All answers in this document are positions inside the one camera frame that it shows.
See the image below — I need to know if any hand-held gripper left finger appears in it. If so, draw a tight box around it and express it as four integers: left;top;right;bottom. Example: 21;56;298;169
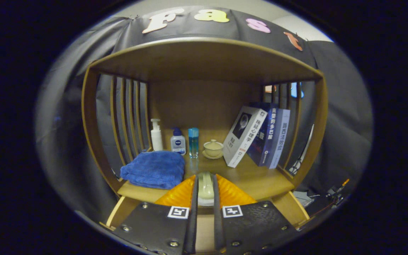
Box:
114;174;199;255

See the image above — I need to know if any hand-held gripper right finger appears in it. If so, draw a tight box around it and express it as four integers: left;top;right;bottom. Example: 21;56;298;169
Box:
212;174;302;255

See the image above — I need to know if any white soap dish with soap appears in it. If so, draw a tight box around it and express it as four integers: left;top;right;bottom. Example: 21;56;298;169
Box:
198;172;215;207

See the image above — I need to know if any wooden drawer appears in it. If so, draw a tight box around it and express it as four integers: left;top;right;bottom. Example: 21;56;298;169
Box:
100;191;311;254

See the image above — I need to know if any wooden countertop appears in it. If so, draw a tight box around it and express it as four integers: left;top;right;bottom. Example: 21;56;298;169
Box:
117;151;295;204

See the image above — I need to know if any wooden cabinet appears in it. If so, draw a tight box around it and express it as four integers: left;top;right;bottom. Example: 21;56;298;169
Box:
81;37;329;231

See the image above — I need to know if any blue folded towel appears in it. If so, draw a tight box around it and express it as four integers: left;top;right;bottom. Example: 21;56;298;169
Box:
120;151;186;190

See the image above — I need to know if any beige lidded teacup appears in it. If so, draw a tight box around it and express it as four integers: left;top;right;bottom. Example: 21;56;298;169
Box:
202;139;225;159

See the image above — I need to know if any clear blue bottle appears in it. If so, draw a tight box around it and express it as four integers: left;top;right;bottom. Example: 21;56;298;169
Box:
188;127;199;158

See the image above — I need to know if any white bottle with blue cap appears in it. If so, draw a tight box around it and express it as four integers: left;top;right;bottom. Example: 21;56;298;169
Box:
170;127;187;155

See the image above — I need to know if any white book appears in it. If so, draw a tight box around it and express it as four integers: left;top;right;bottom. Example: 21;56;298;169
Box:
222;106;268;168

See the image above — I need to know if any white pump bottle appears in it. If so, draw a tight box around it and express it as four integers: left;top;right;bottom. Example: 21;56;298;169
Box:
150;119;164;152

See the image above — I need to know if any dark blue book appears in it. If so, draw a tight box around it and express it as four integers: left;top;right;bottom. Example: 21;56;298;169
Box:
247;102;279;167

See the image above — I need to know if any lavender book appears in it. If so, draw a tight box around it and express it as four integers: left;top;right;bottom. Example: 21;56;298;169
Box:
268;109;291;169

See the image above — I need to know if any black equipment with orange parts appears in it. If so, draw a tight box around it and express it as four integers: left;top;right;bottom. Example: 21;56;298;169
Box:
326;178;350;208

